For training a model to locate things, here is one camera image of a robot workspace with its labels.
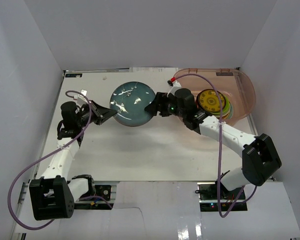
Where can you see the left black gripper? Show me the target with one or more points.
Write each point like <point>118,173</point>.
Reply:
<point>96,113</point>

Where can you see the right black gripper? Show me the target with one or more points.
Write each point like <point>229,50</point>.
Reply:
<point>159,104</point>

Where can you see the dark blue ceramic plate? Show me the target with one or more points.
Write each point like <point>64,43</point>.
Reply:
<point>129,100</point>

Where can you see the yellow patterned plate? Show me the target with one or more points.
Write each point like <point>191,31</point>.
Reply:
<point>210,93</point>

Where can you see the lime green plate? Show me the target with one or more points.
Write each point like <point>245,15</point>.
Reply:
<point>226,108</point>

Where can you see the red and teal plate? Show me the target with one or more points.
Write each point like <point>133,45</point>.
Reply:
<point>231,113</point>

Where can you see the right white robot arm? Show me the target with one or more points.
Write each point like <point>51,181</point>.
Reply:
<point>259,156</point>

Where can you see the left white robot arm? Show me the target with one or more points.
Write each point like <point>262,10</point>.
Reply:
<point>52,195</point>

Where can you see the pink translucent plastic bin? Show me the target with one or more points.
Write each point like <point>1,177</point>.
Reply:
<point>235,85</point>

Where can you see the papers at table back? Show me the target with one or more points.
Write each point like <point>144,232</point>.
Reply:
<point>172,70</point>

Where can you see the black label sticker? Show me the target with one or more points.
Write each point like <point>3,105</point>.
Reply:
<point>73,75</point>

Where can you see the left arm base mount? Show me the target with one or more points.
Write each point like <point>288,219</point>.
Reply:
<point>99,199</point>

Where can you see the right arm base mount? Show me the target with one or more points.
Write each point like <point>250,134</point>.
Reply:
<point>207,194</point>

